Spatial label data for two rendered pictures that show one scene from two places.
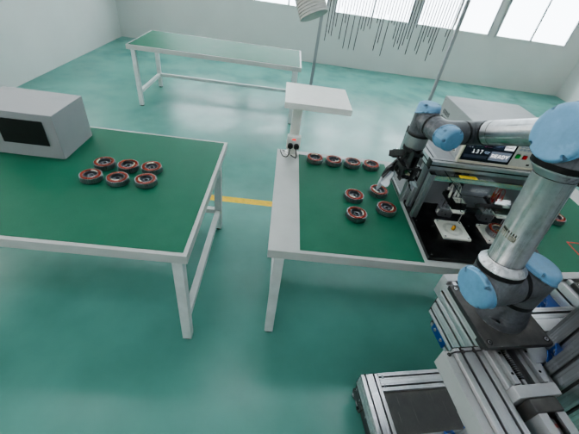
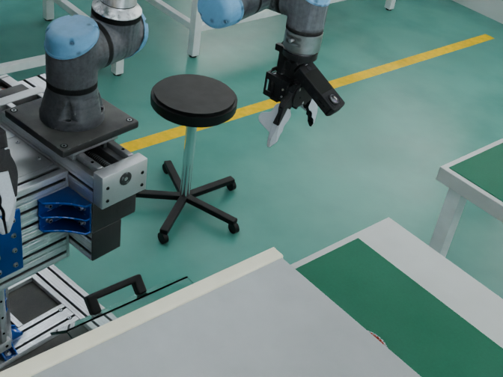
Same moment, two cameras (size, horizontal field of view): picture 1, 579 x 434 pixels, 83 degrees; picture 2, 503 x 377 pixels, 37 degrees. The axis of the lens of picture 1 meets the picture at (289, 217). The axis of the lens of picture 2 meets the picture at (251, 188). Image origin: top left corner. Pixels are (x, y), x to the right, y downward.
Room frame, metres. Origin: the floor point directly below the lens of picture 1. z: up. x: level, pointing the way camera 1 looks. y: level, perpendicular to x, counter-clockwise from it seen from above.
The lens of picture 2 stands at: (2.12, -1.35, 1.98)
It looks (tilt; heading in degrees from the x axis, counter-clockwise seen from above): 35 degrees down; 139
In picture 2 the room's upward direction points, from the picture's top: 9 degrees clockwise
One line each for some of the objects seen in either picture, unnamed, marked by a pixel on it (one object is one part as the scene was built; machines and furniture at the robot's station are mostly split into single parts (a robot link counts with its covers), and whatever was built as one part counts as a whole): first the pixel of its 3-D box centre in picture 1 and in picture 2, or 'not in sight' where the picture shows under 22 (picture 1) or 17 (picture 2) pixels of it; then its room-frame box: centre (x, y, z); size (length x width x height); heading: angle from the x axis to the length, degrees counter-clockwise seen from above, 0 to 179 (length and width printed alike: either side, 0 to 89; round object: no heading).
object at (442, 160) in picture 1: (476, 151); not in sight; (1.75, -0.97, 1.09); 0.68 x 0.44 x 0.05; 95
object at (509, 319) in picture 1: (507, 302); (72, 96); (0.68, -0.69, 1.09); 0.15 x 0.15 x 0.10
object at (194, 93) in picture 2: not in sight; (193, 151); (-0.02, 0.16, 0.28); 0.54 x 0.49 x 0.56; 5
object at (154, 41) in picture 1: (221, 77); not in sight; (4.60, 1.22, 0.38); 2.10 x 0.90 x 0.75; 95
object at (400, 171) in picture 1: (408, 162); (293, 74); (1.09, -0.40, 1.29); 0.09 x 0.08 x 0.12; 13
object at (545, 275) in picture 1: (527, 277); (74, 50); (0.68, -0.69, 1.20); 0.13 x 0.12 x 0.14; 111
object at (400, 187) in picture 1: (404, 166); not in sight; (1.80, -0.64, 0.91); 0.28 x 0.03 x 0.32; 5
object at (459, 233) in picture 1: (451, 230); not in sight; (1.42, -0.88, 0.78); 0.15 x 0.15 x 0.01; 5
